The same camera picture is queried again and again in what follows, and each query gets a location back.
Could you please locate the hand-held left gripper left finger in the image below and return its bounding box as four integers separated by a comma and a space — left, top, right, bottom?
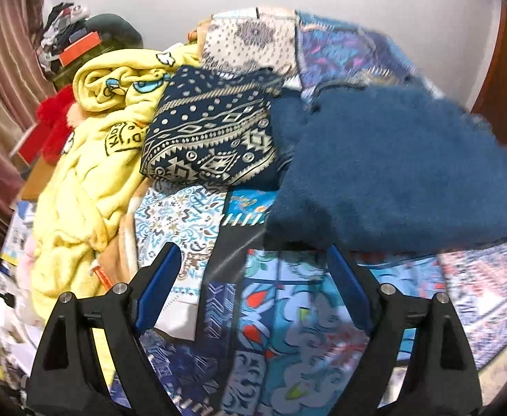
26, 243, 182, 416

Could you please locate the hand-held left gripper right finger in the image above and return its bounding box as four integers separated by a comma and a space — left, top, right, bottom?
326, 245, 484, 416

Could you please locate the blue denim jacket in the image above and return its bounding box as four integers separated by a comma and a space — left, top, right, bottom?
264, 81, 507, 255

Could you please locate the pile of mixed clothes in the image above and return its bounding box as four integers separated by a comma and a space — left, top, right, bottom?
37, 2, 90, 75

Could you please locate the blue patchwork bed cover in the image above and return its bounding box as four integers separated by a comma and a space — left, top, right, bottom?
106, 6, 507, 416

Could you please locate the yellow cartoon fleece blanket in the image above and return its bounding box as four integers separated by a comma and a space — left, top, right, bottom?
29, 43, 203, 326

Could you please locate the pile of papers and books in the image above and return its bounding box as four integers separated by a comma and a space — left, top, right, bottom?
0, 199, 42, 395

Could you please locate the navy patterned folded cloth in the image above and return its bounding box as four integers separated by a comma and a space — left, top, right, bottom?
140, 65, 285, 192

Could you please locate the brown cardboard box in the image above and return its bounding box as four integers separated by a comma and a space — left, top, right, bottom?
18, 156, 52, 203

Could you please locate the red box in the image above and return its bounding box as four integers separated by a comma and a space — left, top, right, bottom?
16, 125, 48, 166

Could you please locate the red plush toy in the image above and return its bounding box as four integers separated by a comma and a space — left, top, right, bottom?
36, 84, 77, 166

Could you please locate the green patterned basket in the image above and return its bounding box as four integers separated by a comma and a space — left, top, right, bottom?
52, 63, 80, 93

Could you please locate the striped brown curtain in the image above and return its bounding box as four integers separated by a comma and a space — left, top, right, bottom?
0, 0, 50, 243

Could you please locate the wooden door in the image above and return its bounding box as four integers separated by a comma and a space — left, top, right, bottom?
470, 0, 507, 157

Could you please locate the orange box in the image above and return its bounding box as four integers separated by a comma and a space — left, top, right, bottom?
58, 31, 100, 68

